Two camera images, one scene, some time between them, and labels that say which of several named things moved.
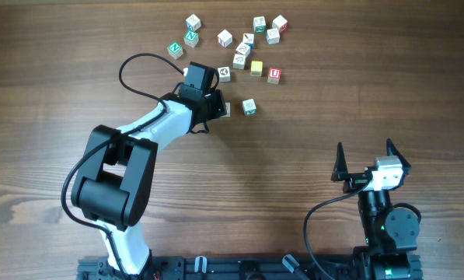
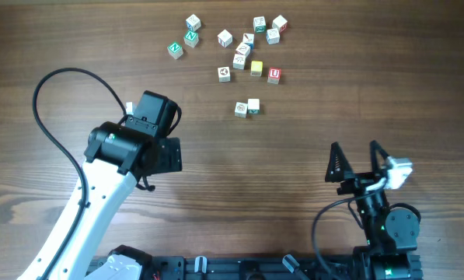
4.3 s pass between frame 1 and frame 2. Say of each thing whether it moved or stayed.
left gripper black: moved
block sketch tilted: stayed
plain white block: stayed
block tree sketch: stayed
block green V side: moved
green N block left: stayed
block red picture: moved
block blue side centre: stayed
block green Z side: stayed
